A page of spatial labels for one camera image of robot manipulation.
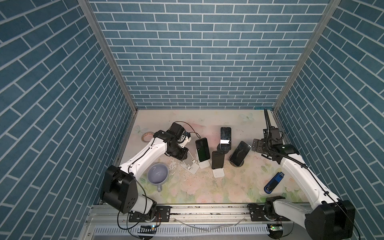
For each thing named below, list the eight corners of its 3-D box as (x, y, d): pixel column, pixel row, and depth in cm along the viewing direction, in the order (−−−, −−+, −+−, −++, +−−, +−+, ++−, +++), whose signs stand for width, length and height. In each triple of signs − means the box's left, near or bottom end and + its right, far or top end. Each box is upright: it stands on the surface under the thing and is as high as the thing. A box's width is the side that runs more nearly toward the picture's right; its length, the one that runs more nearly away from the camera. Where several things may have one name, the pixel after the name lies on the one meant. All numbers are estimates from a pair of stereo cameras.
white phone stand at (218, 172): (214, 178, 88) (214, 176, 85) (212, 170, 90) (212, 169, 88) (224, 176, 88) (225, 174, 86) (222, 169, 91) (223, 167, 89)
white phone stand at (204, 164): (200, 169, 91) (200, 166, 88) (199, 164, 93) (199, 161, 90) (210, 166, 92) (210, 163, 89) (208, 161, 94) (209, 159, 91)
